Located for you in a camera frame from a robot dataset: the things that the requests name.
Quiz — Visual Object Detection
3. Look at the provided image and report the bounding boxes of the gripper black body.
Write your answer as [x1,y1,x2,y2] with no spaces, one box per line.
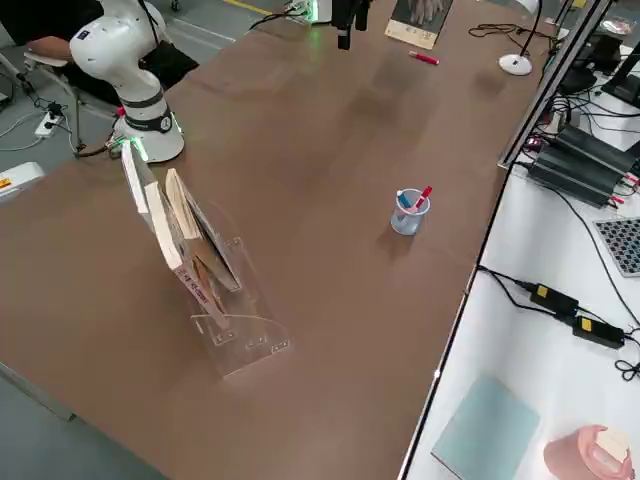
[332,0,372,24]

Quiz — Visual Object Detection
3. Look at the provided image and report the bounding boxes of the dark hands-cover book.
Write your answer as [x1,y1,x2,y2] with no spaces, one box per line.
[384,0,454,50]

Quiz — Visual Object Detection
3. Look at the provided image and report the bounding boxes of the grey cover book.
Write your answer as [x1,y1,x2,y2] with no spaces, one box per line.
[164,168,245,293]

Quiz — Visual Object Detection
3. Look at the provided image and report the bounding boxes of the plain white book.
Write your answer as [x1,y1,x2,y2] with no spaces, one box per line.
[121,139,162,234]

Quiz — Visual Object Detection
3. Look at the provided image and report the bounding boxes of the clear acrylic storage rack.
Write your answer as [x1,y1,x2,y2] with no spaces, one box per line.
[172,197,293,377]

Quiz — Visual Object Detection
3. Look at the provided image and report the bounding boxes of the white desk lamp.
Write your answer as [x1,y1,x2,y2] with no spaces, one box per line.
[498,0,546,77]

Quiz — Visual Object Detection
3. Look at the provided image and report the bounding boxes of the clear plastic pen cup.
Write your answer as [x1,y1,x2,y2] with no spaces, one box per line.
[389,188,432,236]

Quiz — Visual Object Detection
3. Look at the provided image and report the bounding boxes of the black monitor stand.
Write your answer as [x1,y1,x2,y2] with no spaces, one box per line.
[602,29,640,109]
[557,34,624,96]

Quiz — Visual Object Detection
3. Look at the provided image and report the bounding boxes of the black power supply unit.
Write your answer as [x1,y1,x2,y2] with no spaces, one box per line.
[527,147,626,209]
[554,124,640,176]

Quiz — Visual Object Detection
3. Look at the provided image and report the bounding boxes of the chair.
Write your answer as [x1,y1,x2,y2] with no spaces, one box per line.
[0,49,86,159]

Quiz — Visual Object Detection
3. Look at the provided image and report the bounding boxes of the white power strip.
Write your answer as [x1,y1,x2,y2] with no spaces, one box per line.
[34,110,65,139]

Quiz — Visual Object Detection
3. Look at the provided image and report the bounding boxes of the person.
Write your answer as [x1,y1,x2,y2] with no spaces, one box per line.
[0,0,200,107]

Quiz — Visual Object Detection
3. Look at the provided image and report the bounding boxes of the black power adapter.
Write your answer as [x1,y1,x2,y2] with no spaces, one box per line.
[571,313,627,350]
[528,283,581,317]

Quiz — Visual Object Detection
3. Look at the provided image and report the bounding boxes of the checker pattern board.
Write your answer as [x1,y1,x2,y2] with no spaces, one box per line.
[593,218,640,278]

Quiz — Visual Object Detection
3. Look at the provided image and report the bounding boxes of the white control box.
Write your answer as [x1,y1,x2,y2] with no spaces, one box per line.
[0,162,47,207]

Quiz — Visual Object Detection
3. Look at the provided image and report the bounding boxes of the light blue sheet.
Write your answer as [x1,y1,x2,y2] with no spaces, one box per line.
[430,374,542,480]

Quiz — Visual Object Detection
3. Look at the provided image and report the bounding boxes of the pink round bin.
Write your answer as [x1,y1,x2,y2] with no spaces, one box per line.
[543,424,635,480]

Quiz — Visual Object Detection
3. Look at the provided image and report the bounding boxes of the black base cable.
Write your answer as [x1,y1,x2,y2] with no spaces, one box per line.
[247,12,301,31]

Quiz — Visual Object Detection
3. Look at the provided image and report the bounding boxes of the black lamp cable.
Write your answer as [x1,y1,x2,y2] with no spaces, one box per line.
[468,22,524,40]

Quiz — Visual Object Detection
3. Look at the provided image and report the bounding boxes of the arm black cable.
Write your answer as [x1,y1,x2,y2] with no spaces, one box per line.
[137,0,171,51]

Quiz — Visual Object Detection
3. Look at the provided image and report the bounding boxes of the aluminium divider post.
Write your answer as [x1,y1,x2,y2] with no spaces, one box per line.
[496,0,615,170]

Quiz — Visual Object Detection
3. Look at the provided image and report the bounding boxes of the black adapter cable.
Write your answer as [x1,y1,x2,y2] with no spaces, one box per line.
[477,266,536,307]

